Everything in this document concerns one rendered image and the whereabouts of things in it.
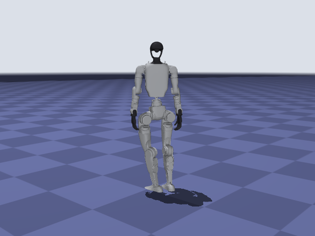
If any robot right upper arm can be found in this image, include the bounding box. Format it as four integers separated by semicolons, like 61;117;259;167
168;65;179;95

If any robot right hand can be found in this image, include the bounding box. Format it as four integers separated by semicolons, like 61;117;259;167
174;109;183;130

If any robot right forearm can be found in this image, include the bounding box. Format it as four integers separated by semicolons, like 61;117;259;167
173;88;183;114

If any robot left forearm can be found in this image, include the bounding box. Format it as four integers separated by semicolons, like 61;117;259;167
130;87;139;114

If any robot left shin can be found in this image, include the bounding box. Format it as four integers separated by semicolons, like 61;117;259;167
145;149;158;187

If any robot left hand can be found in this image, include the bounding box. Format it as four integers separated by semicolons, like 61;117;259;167
131;110;139;130

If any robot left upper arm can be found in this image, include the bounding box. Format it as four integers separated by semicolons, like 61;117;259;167
134;65;146;94

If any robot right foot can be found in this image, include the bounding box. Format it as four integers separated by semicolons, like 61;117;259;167
162;183;175;191

